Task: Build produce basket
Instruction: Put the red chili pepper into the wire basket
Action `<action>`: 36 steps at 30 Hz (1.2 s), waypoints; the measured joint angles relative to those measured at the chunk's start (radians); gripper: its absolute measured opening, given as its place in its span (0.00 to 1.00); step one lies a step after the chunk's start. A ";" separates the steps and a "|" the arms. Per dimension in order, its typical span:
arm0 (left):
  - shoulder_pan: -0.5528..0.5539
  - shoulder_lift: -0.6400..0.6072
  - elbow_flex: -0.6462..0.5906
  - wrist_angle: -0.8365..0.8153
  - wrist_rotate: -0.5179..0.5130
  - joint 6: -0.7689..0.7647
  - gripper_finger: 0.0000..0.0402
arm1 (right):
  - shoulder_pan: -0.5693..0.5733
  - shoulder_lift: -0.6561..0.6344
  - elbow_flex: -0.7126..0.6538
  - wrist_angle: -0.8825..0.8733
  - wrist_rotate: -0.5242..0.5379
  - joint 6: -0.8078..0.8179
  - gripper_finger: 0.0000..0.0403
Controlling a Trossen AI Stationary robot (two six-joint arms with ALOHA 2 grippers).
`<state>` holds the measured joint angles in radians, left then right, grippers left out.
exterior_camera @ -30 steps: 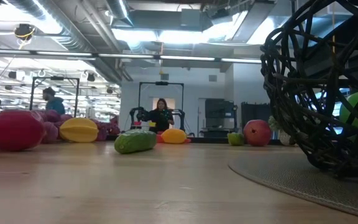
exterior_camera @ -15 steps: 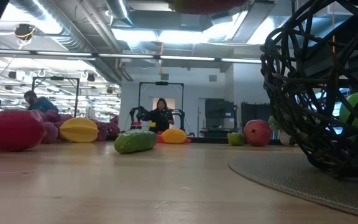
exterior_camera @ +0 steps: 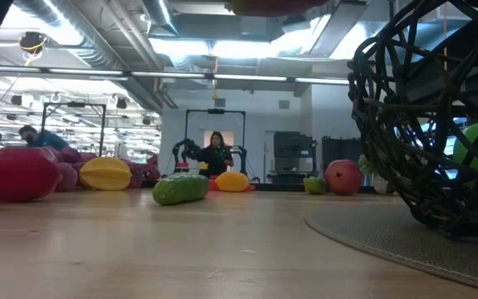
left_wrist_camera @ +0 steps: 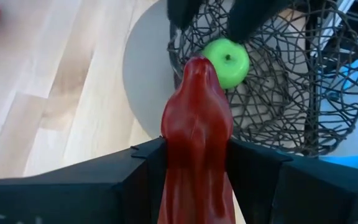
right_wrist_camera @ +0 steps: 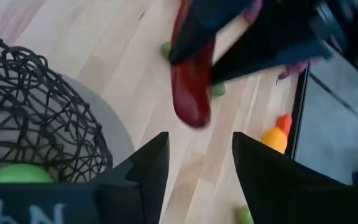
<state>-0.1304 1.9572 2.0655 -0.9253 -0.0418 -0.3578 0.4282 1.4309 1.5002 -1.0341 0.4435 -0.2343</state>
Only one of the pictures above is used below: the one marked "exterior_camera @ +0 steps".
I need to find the yellow mango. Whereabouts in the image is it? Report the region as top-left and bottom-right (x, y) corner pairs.
(214, 171), (251, 194)

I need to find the dark green cucumber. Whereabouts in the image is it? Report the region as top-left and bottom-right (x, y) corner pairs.
(152, 173), (211, 207)

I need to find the red peach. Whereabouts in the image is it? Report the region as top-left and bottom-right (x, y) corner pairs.
(324, 159), (364, 197)

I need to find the yellow starfruit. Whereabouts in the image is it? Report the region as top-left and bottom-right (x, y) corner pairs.
(78, 156), (134, 192)

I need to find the small red apple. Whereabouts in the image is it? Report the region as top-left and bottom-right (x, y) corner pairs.
(0, 146), (62, 203)

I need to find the black wicker basket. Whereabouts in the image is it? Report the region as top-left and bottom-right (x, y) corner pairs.
(346, 0), (478, 244)

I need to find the person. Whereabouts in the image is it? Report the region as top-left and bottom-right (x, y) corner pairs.
(197, 130), (235, 179)
(17, 124), (71, 153)

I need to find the black cabinet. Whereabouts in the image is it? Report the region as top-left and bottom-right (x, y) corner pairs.
(272, 131), (319, 184)
(320, 135), (363, 172)

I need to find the long ceiling light strip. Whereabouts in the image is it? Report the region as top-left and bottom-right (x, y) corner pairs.
(0, 66), (350, 86)

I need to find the grey ceiling box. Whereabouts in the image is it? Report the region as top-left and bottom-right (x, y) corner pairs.
(241, 15), (274, 42)

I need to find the purple grape bunch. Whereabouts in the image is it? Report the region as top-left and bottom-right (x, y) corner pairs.
(41, 145), (162, 193)

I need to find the grey round mat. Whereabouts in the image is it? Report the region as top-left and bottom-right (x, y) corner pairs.
(304, 202), (478, 294)

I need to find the black robot station frame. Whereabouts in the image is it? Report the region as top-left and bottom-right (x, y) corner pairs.
(41, 100), (107, 159)
(183, 108), (247, 178)

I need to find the black aluminium table frame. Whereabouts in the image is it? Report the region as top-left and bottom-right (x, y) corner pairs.
(0, 178), (389, 194)

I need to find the silver ventilation duct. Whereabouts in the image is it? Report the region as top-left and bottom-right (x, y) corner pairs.
(12, 0), (169, 113)

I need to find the black yellow cable reel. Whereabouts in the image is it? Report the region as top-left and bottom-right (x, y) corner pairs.
(17, 31), (49, 55)

